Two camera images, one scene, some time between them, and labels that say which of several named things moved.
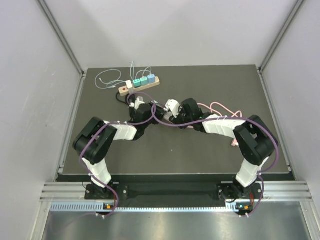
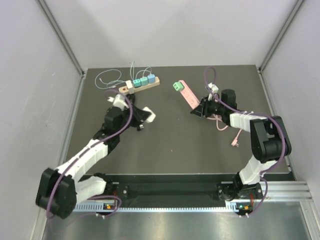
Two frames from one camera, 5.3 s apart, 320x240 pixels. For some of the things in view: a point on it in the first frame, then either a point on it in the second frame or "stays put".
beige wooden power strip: (123, 91) stays put
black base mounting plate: (233, 191) stays put
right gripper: (176, 120) → (202, 108)
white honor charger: (130, 86) stays put
